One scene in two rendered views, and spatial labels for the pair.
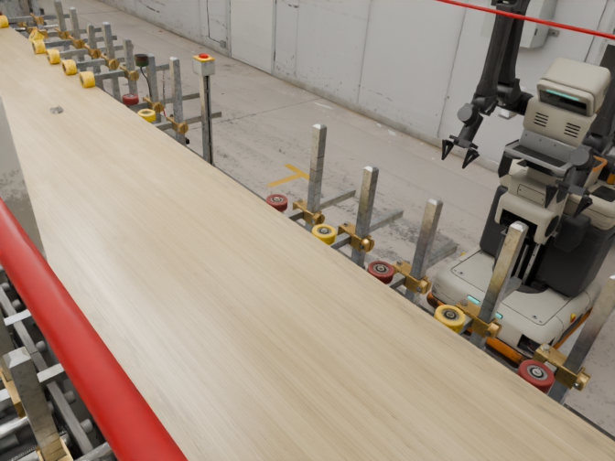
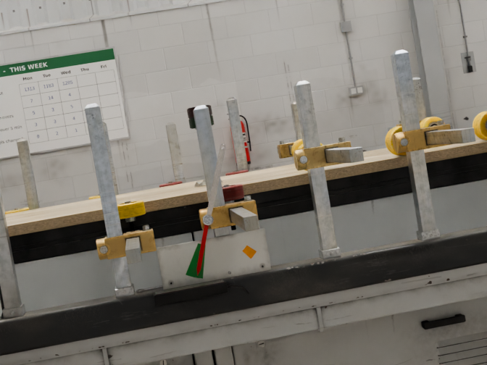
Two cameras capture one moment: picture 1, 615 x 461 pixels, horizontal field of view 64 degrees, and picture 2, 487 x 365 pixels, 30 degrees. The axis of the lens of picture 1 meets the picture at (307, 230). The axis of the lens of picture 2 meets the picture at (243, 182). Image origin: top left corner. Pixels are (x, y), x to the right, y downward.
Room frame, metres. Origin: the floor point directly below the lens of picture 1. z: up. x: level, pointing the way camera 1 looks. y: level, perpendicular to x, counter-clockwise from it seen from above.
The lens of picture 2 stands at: (3.90, -0.81, 1.03)
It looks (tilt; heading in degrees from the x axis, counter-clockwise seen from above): 3 degrees down; 128
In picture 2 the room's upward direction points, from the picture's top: 10 degrees counter-clockwise
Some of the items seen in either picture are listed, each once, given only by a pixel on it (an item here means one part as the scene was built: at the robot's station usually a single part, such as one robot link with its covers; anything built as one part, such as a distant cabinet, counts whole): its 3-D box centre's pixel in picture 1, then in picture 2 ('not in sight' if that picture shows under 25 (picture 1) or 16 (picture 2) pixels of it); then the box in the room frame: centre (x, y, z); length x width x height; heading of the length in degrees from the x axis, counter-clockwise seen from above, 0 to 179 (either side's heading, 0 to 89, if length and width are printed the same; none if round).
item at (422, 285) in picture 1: (410, 277); not in sight; (1.28, -0.35, 0.81); 0.14 x 0.06 x 0.05; 44
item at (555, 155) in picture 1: (538, 164); not in sight; (1.83, -0.90, 0.99); 0.28 x 0.16 x 0.22; 44
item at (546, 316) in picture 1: (513, 293); not in sight; (2.04, -1.11, 0.16); 0.67 x 0.64 x 0.25; 134
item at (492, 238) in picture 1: (549, 219); not in sight; (2.10, -1.17, 0.59); 0.55 x 0.34 x 0.83; 44
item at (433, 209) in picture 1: (419, 264); not in sight; (1.26, -0.36, 0.88); 0.04 x 0.04 x 0.48; 44
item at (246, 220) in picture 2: (166, 101); (239, 216); (2.60, 0.82, 0.84); 0.43 x 0.03 x 0.04; 134
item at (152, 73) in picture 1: (154, 101); (217, 205); (2.51, 0.86, 0.87); 0.04 x 0.04 x 0.48; 44
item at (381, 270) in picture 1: (378, 282); not in sight; (1.19, -0.23, 0.85); 0.08 x 0.08 x 0.11
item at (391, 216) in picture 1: (361, 230); not in sight; (1.50, -0.20, 0.83); 0.43 x 0.03 x 0.04; 134
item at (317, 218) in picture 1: (308, 212); not in sight; (1.63, 0.00, 0.80); 0.14 x 0.06 x 0.05; 44
